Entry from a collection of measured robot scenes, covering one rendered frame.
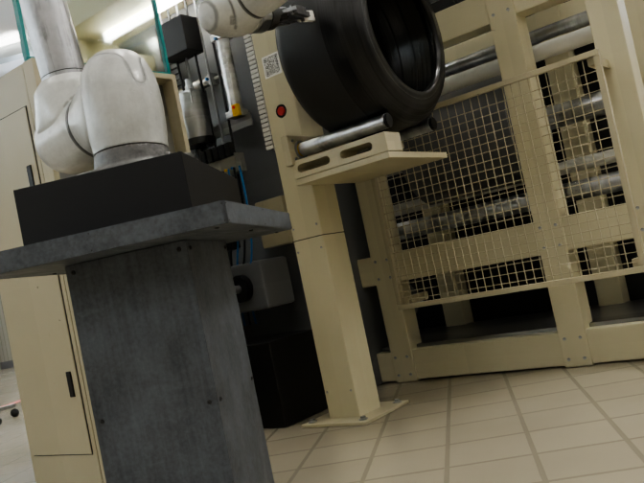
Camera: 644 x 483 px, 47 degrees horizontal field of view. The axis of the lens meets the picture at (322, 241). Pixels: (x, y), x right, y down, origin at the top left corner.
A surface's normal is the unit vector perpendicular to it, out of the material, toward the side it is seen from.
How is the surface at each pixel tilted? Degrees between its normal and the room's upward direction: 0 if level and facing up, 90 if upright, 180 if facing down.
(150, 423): 90
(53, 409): 90
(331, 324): 90
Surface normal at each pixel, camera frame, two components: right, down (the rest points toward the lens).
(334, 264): 0.78, -0.18
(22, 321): -0.59, 0.09
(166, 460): -0.18, 0.00
